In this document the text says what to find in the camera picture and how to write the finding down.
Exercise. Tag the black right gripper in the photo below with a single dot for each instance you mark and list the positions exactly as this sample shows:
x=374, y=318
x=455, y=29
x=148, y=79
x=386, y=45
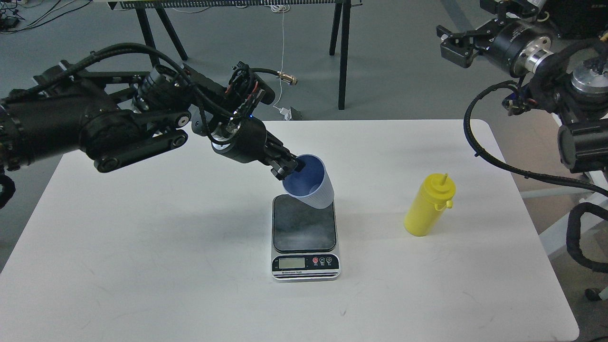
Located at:
x=519, y=48

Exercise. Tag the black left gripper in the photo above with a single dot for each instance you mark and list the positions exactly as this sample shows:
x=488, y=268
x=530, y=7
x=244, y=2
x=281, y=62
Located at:
x=254, y=143

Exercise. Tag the blue ribbed plastic cup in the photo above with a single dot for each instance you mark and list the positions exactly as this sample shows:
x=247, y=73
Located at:
x=312, y=184

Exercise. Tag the yellow squeeze bottle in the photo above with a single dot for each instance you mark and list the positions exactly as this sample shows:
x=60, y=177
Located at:
x=434, y=196

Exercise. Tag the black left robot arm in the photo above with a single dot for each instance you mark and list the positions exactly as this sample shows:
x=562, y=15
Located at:
x=129, y=102

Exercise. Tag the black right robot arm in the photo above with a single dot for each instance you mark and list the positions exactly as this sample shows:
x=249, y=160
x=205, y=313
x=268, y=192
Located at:
x=571, y=83

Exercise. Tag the digital kitchen scale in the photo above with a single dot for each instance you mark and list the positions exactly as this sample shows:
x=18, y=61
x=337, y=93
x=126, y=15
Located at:
x=304, y=244

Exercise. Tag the white power adapter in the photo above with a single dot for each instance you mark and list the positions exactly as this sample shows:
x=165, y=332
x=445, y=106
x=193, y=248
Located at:
x=291, y=114

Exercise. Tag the black trestle table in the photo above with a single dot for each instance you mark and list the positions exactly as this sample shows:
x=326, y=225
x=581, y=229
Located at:
x=278, y=33

